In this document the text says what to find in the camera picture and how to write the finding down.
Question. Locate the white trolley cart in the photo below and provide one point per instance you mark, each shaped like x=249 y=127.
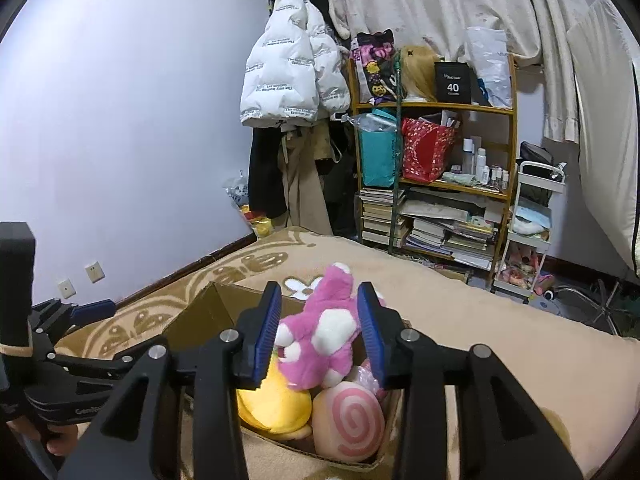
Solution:
x=537 y=180

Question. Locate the light blue cloth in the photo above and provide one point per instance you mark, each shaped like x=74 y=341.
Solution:
x=530 y=220

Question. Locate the white softbox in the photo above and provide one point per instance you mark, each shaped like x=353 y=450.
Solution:
x=605 y=135

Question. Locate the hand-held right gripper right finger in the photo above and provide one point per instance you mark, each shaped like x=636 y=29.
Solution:
x=370 y=340

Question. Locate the person's left hand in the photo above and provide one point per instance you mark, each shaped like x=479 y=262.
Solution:
x=60 y=440

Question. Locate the pink white plush toy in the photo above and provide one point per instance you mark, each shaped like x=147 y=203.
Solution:
x=330 y=330

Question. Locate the beige coat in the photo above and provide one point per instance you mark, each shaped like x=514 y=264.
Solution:
x=305 y=185

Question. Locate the pile of books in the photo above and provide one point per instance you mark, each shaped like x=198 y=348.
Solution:
x=435 y=235

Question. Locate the light pink plush toy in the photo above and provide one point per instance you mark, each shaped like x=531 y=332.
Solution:
x=365 y=377

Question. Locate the cardboard box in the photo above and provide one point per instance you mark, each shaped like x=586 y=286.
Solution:
x=210 y=310

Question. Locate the pink swirl plush cushion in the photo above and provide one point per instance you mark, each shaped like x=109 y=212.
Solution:
x=350 y=422

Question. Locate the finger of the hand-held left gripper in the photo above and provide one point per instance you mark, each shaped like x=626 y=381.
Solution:
x=100 y=366
x=92 y=310

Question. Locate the white wall socket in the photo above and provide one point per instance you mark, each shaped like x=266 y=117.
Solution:
x=66 y=289
x=94 y=271

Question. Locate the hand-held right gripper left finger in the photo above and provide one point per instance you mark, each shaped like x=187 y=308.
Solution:
x=265 y=340

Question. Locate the yellow plush toy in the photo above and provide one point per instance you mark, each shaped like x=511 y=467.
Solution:
x=272 y=405

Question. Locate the red patterned bag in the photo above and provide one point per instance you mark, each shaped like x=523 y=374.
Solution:
x=427 y=152

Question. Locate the white puffer jacket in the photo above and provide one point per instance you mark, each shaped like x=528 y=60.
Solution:
x=290 y=60

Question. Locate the blonde wig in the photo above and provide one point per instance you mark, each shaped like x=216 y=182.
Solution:
x=417 y=72

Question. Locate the black printed tote bag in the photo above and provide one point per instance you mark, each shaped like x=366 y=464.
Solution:
x=375 y=65

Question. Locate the white plastic bag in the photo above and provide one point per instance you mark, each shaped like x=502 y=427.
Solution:
x=490 y=60

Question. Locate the teal bag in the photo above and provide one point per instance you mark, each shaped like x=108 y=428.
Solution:
x=377 y=157

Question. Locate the black coat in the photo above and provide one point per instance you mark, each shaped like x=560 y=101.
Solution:
x=265 y=180

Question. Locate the pile of colourful plastic bags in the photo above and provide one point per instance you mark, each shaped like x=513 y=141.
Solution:
x=250 y=210

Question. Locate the dark hanging garment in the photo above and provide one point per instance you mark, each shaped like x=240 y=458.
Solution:
x=342 y=190

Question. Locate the black box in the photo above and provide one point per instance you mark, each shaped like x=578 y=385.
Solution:
x=452 y=85

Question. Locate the cluster of cosmetic bottles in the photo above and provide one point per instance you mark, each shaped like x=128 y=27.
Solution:
x=480 y=165

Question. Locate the wooden shelf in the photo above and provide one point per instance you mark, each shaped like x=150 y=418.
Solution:
x=480 y=108

